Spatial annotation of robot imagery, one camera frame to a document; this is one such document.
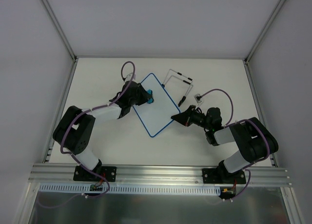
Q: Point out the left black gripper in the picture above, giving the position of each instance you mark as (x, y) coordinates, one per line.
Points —
(142, 94)

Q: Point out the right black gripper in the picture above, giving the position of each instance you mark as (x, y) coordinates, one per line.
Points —
(189, 115)

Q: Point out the blue heart-shaped eraser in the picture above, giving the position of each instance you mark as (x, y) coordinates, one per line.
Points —
(150, 96)

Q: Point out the blue-framed whiteboard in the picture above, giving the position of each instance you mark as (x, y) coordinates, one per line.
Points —
(156, 116)

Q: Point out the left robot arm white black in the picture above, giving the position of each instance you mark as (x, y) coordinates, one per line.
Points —
(75, 128)

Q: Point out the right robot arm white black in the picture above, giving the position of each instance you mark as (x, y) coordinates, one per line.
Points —
(254, 142)

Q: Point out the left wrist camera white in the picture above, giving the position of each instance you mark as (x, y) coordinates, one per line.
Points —
(130, 77)

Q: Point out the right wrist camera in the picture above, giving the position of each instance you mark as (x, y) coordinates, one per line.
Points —
(198, 99)

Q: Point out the wire whiteboard stand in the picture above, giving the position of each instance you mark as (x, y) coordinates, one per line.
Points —
(180, 82)

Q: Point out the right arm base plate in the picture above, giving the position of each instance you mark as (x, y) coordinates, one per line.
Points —
(213, 176)

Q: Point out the left side table rail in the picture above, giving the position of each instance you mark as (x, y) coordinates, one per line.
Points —
(60, 108)

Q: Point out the table rail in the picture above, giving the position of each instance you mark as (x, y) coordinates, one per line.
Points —
(256, 111)
(60, 108)

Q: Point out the right side table rail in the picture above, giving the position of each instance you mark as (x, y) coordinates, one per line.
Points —
(256, 111)

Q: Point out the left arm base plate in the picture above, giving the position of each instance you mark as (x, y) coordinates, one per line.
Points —
(83, 175)

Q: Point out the aluminium front rail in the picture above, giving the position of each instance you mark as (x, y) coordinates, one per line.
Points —
(158, 175)

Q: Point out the white slotted cable duct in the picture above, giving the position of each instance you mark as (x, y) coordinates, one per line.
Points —
(131, 189)

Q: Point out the left aluminium frame post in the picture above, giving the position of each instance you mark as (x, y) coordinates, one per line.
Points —
(54, 20)

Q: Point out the aluminium frame post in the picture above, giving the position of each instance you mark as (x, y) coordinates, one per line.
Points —
(54, 20)
(273, 15)

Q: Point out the right aluminium frame post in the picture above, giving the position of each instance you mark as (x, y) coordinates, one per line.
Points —
(273, 15)

